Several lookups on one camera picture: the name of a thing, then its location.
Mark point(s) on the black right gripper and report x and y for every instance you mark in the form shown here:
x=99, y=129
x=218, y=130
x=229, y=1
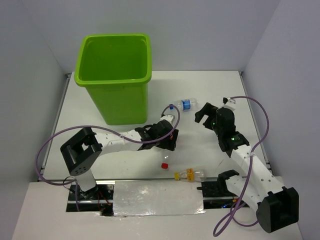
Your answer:
x=209, y=109

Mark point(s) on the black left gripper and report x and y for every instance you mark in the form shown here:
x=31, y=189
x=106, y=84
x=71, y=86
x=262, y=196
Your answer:
x=169, y=144

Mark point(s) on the clear bottle red label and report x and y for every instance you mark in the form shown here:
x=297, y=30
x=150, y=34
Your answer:
x=166, y=157

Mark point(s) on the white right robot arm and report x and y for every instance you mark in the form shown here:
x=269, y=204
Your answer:
x=275, y=206

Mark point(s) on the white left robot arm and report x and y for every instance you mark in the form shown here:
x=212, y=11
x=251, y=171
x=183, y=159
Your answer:
x=82, y=150

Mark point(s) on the green plastic bin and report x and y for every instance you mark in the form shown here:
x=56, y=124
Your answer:
x=115, y=70

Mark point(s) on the clear bottle blue cap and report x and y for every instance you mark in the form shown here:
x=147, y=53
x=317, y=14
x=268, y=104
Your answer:
x=185, y=105

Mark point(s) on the clear bottle yellow cap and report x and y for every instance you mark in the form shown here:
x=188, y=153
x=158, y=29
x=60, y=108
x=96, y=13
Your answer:
x=190, y=175

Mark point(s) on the silver foil sheet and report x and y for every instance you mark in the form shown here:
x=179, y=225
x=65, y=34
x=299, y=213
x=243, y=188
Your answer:
x=157, y=198

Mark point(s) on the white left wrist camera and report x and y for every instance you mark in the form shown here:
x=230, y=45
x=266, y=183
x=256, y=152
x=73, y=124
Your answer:
x=168, y=117

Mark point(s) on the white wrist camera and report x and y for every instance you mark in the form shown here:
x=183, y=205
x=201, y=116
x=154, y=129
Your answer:
x=168, y=117
x=229, y=103

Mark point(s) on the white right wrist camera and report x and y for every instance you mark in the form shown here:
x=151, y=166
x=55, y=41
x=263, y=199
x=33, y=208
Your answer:
x=229, y=103

